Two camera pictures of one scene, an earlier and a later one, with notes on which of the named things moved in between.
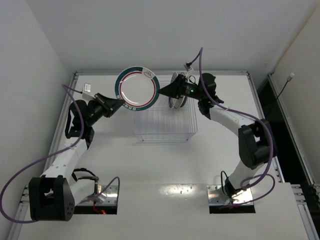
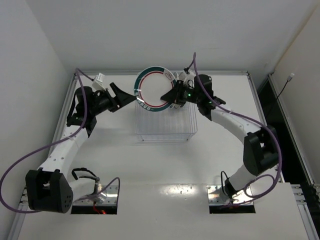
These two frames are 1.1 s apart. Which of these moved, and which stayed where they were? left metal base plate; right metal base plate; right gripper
Moved: right gripper
Stayed: left metal base plate; right metal base plate
